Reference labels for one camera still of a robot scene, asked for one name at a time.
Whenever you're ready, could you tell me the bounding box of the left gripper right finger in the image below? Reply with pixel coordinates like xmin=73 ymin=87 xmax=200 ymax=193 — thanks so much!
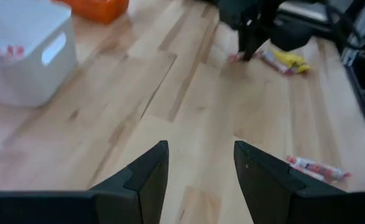
xmin=233 ymin=140 xmax=347 ymax=224

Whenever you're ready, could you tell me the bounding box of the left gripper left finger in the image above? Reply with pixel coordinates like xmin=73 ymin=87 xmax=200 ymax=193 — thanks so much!
xmin=88 ymin=140 xmax=170 ymax=224

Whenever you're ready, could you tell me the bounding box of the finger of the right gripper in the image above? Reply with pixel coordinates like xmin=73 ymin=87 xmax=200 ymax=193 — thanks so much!
xmin=247 ymin=19 xmax=272 ymax=62
xmin=238 ymin=21 xmax=249 ymax=62

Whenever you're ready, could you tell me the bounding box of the yellow candy packet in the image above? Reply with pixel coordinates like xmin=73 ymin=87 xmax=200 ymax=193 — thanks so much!
xmin=272 ymin=49 xmax=312 ymax=75

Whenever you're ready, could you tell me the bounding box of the orange plastic basket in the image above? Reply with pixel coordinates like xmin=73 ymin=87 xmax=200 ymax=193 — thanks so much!
xmin=52 ymin=0 xmax=130 ymax=25

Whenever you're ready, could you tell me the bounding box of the white plastic bin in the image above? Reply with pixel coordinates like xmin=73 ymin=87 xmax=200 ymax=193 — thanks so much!
xmin=0 ymin=0 xmax=79 ymax=109

